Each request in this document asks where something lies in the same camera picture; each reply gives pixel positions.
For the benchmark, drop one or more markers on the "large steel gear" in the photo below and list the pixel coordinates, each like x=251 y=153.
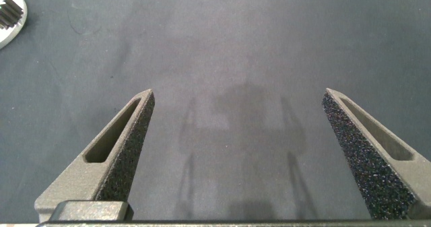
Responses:
x=10 y=13

